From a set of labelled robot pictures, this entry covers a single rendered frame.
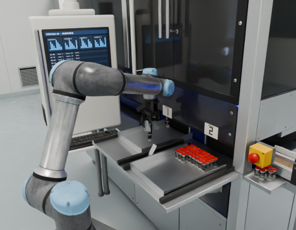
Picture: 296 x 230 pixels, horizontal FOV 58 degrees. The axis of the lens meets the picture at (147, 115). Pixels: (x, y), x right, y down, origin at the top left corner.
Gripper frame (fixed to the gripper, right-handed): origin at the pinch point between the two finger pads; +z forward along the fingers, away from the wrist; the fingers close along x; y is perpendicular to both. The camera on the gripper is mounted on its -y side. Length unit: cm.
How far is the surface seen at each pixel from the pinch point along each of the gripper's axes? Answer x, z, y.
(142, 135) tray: 0.8, 5.1, -7.9
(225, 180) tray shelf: 5, 6, 51
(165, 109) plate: 13.4, -9.7, -3.0
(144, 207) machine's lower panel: 14, 78, -30
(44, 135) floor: -11, 93, -254
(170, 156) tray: -1.7, 5.1, 21.2
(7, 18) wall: 3, -63, -504
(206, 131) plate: 13.4, -7.4, 30.1
